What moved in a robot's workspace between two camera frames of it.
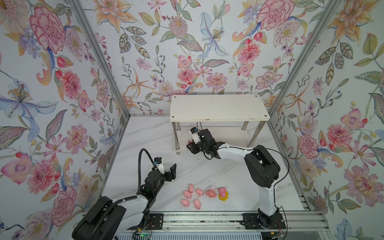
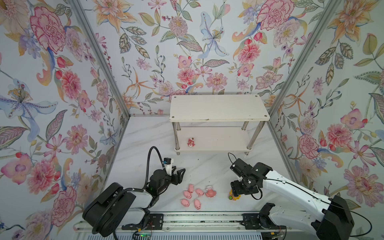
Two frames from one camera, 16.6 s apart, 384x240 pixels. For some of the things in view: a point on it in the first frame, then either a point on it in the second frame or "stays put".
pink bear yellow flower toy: [223, 194] → [231, 196]
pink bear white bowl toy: [211, 192] stays put
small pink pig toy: [197, 204] stays put
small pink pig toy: [187, 194] stays put
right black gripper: [193, 148] → [235, 190]
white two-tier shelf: [235, 119] stays put
